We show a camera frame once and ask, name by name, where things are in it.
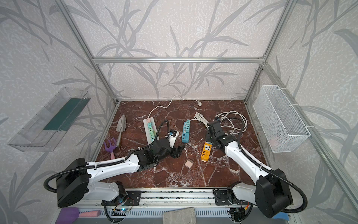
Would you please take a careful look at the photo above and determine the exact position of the orange power strip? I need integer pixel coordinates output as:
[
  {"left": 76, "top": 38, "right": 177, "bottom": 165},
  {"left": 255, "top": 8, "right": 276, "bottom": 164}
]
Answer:
[{"left": 200, "top": 142, "right": 212, "bottom": 162}]

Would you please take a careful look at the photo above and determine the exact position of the blue power strip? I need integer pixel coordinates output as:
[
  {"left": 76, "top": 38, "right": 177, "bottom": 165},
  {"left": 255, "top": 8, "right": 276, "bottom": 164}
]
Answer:
[{"left": 181, "top": 119, "right": 191, "bottom": 143}]

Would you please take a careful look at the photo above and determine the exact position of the white multicolour power strip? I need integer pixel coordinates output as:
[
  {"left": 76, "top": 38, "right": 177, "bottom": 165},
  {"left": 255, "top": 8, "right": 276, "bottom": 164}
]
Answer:
[{"left": 143, "top": 117, "right": 157, "bottom": 144}]

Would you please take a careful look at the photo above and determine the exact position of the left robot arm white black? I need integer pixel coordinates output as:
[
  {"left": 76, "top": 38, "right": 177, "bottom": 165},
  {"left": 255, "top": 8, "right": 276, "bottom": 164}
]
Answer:
[{"left": 43, "top": 139, "right": 185, "bottom": 208}]

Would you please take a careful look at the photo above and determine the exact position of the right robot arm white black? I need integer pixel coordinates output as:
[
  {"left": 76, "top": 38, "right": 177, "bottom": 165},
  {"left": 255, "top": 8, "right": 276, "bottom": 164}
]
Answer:
[{"left": 207, "top": 119, "right": 308, "bottom": 218}]

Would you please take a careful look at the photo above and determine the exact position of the purple pink hand rake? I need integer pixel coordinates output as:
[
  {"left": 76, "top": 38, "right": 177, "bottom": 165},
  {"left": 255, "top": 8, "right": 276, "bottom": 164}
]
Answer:
[{"left": 103, "top": 138, "right": 116, "bottom": 160}]

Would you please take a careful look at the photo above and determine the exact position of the metal garden trowel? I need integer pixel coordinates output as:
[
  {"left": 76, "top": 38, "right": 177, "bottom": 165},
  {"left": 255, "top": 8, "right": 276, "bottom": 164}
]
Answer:
[{"left": 116, "top": 114, "right": 126, "bottom": 147}]

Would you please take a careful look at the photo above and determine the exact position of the grey sponge block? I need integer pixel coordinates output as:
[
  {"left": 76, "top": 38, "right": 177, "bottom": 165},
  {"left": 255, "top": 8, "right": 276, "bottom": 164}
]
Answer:
[{"left": 163, "top": 208, "right": 197, "bottom": 224}]

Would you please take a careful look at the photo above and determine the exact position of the purple pink brush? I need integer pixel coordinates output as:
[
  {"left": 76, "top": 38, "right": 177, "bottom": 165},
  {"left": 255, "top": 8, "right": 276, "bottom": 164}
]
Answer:
[{"left": 55, "top": 207, "right": 101, "bottom": 224}]

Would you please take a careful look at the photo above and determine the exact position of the blue sponge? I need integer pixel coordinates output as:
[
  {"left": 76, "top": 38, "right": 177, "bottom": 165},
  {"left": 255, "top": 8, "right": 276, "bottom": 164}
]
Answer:
[{"left": 272, "top": 212, "right": 290, "bottom": 222}]

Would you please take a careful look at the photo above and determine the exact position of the white coiled cable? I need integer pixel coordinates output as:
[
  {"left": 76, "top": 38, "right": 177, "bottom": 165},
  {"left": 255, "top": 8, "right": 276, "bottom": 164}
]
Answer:
[{"left": 214, "top": 110, "right": 249, "bottom": 135}]

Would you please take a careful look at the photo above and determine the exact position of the white bundled cable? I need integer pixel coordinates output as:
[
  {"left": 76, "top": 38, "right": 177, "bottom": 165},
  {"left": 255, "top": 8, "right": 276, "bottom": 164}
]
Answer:
[{"left": 191, "top": 111, "right": 210, "bottom": 130}]

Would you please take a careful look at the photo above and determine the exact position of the white power strip cord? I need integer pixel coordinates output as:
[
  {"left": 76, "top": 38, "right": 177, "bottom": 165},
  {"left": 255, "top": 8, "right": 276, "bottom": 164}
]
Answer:
[{"left": 147, "top": 95, "right": 203, "bottom": 119}]

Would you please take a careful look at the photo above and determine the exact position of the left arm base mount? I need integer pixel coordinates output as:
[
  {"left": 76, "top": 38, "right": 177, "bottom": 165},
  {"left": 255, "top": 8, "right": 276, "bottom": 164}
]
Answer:
[{"left": 106, "top": 190, "right": 142, "bottom": 206}]

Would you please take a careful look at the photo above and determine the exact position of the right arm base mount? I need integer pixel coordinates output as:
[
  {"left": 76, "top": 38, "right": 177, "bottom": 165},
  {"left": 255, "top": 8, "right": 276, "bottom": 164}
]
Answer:
[{"left": 213, "top": 188, "right": 249, "bottom": 206}]

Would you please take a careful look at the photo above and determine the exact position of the white wire mesh basket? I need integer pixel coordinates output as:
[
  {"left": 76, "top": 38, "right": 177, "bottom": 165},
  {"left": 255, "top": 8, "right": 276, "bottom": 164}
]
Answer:
[{"left": 253, "top": 85, "right": 310, "bottom": 153}]

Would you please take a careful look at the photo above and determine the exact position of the clear plastic wall tray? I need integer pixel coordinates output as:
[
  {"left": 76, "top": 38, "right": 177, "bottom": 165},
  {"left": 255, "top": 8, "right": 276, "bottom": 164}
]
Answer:
[{"left": 8, "top": 87, "right": 91, "bottom": 152}]

